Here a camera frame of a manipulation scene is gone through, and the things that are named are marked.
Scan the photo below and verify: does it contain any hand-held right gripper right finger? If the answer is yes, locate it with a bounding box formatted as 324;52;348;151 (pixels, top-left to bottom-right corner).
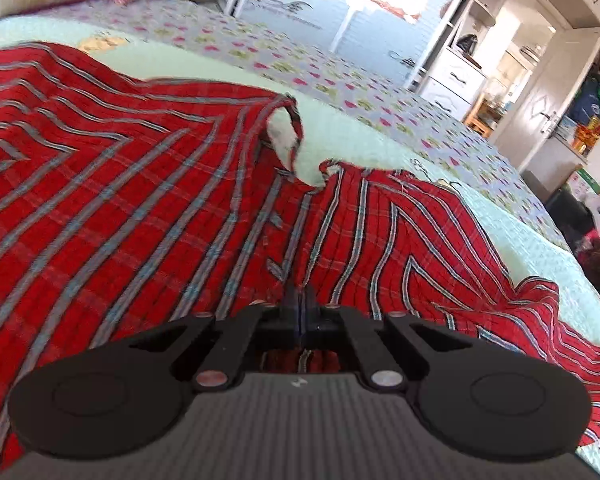
302;285;476;392

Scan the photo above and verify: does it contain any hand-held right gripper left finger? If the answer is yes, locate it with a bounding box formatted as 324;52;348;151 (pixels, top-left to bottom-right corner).
125;282;302;392

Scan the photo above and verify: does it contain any red plaid dress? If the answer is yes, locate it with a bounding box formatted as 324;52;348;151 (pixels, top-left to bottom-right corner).
0;41;600;480

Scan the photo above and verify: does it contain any green quilted bee bedspread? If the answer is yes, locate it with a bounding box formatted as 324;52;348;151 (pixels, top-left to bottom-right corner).
0;15;600;480

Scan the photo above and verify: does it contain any black bag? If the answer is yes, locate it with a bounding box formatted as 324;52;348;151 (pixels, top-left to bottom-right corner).
545;187;593;247

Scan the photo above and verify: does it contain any white drawer cabinet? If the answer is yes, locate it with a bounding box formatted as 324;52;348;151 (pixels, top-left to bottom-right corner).
417;47;488;121

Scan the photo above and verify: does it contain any sliding door wardrobe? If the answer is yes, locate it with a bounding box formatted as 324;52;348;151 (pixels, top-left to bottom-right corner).
220;0;481;91

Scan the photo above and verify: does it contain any white door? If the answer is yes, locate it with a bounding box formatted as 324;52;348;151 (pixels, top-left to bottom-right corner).
490;25;600;173

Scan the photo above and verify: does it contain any pink notice poster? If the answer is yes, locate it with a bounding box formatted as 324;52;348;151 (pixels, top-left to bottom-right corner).
365;0;421;23

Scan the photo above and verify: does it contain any shelf with colourful bags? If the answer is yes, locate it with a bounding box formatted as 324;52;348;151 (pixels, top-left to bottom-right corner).
555;57;600;156

